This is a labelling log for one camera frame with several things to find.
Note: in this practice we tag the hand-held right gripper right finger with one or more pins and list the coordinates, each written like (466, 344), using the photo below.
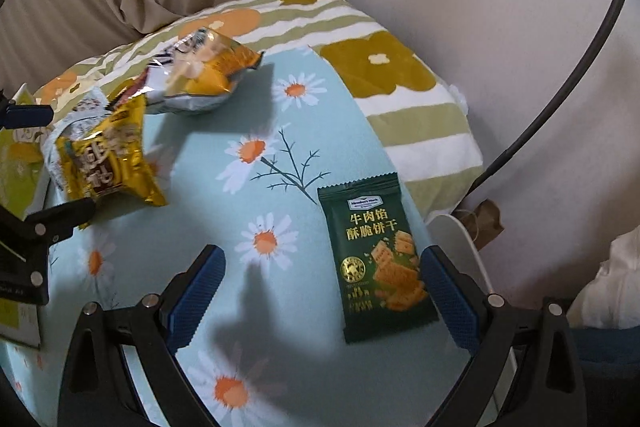
(450, 302)

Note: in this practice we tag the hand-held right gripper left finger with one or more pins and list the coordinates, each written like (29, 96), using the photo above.
(200, 292)

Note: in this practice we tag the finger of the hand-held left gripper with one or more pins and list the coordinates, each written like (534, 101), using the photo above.
(30, 114)
(45, 222)

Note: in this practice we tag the green cardboard box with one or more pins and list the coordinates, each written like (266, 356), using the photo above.
(20, 172)

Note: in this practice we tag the gold snack packet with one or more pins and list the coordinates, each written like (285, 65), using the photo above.
(110, 162)

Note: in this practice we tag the dark green cracker packet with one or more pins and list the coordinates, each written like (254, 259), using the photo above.
(370, 257)

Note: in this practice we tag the silver snack packet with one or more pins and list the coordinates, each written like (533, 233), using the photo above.
(82, 107)

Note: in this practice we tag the brown paper bag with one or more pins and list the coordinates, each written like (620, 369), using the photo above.
(482, 219)

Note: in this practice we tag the dark red snack packet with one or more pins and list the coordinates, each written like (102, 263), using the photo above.
(127, 89)

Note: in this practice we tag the dark blue cloth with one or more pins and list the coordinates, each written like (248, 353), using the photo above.
(605, 347)

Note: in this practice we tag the white cloth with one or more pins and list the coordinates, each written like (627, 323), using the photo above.
(615, 287)

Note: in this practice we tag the light blue daisy cloth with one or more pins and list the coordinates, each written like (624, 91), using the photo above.
(300, 132)

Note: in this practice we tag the yellow chips bag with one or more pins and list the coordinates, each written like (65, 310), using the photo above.
(220, 67)

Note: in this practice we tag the green striped floral pillow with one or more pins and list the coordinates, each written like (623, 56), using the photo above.
(400, 107)

